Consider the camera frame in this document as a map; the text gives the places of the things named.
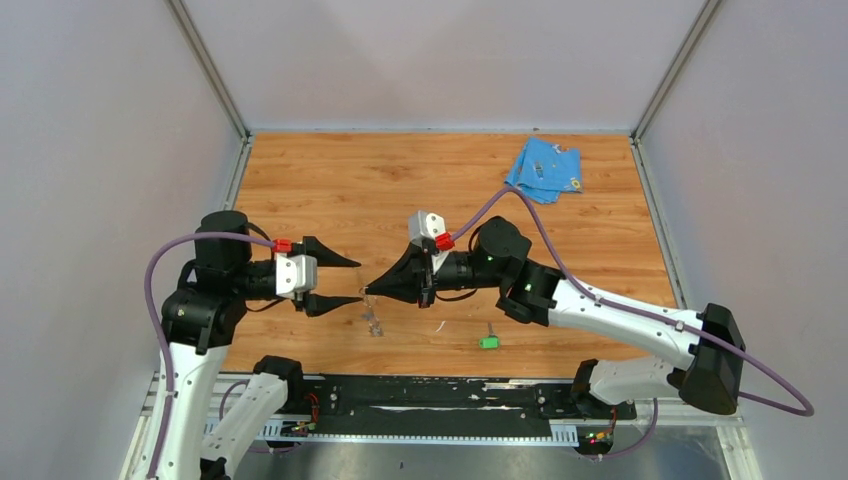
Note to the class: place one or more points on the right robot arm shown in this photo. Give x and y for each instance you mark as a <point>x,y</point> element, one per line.
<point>691,354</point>

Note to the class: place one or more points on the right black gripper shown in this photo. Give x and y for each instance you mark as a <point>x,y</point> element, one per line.
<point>411,278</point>

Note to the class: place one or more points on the folded blue cloth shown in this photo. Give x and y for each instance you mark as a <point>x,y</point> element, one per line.
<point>543,171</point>

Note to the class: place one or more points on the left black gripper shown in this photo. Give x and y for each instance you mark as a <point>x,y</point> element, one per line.
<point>325,257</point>

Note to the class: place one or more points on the key with green tag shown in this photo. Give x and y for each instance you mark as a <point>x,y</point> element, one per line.
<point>491,341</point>

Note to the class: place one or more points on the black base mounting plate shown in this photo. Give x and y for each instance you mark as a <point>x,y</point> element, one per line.
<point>412,406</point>

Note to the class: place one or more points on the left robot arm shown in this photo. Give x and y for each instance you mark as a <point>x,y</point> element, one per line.
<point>234,263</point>

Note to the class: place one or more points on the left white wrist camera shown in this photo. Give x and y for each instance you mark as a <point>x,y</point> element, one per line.
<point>294,275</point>

